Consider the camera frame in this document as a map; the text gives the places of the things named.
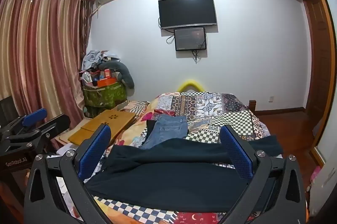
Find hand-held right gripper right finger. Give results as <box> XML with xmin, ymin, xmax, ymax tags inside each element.
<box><xmin>220</xmin><ymin>124</ymin><xmax>307</xmax><ymax>224</ymax></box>

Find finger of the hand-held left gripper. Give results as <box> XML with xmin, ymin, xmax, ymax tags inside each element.
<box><xmin>26</xmin><ymin>114</ymin><xmax>71</xmax><ymax>153</ymax></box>
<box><xmin>0</xmin><ymin>108</ymin><xmax>48</xmax><ymax>139</ymax></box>

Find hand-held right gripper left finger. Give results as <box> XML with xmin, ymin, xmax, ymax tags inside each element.
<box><xmin>24</xmin><ymin>124</ymin><xmax>116</xmax><ymax>224</ymax></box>

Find dark navy pants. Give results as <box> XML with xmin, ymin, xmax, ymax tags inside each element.
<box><xmin>86</xmin><ymin>135</ymin><xmax>283</xmax><ymax>214</ymax></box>

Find wooden laptop table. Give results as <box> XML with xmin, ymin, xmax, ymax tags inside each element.
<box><xmin>59</xmin><ymin>109</ymin><xmax>136</xmax><ymax>145</ymax></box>

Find patchwork printed blanket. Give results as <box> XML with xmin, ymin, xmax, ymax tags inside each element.
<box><xmin>56</xmin><ymin>91</ymin><xmax>271</xmax><ymax>224</ymax></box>

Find green storage bag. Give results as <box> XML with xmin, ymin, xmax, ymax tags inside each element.
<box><xmin>83</xmin><ymin>80</ymin><xmax>128</xmax><ymax>118</ymax></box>

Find black cloth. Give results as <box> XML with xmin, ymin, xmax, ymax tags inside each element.
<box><xmin>146</xmin><ymin>120</ymin><xmax>156</xmax><ymax>146</ymax></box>

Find red striped cloth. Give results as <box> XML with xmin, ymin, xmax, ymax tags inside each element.
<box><xmin>124</xmin><ymin>101</ymin><xmax>149</xmax><ymax>114</ymax></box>

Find orange box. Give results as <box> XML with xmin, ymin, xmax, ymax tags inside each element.
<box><xmin>97</xmin><ymin>78</ymin><xmax>117</xmax><ymax>88</ymax></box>

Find striped pink curtain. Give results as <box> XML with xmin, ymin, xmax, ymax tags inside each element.
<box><xmin>0</xmin><ymin>0</ymin><xmax>91</xmax><ymax>124</ymax></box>

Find silver plastic bag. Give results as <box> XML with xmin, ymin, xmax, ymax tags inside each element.
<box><xmin>82</xmin><ymin>50</ymin><xmax>120</xmax><ymax>72</ymax></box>

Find blue jeans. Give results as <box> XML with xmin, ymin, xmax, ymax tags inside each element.
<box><xmin>141</xmin><ymin>115</ymin><xmax>189</xmax><ymax>149</ymax></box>

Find pink slippers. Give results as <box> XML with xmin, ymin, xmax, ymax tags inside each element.
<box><xmin>310</xmin><ymin>166</ymin><xmax>320</xmax><ymax>184</ymax></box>

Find grey plush pillow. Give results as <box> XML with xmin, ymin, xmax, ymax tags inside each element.
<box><xmin>99</xmin><ymin>60</ymin><xmax>135</xmax><ymax>90</ymax></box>

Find yellow curved object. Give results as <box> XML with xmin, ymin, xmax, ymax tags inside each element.
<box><xmin>177</xmin><ymin>79</ymin><xmax>205</xmax><ymax>93</ymax></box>

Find small black monitor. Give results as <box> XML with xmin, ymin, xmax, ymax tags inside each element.
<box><xmin>174</xmin><ymin>27</ymin><xmax>206</xmax><ymax>51</ymax></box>

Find wooden door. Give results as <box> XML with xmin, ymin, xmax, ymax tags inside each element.
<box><xmin>303</xmin><ymin>0</ymin><xmax>335</xmax><ymax>119</ymax></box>

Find black wall television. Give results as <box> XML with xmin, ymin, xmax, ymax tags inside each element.
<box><xmin>158</xmin><ymin>0</ymin><xmax>218</xmax><ymax>30</ymax></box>

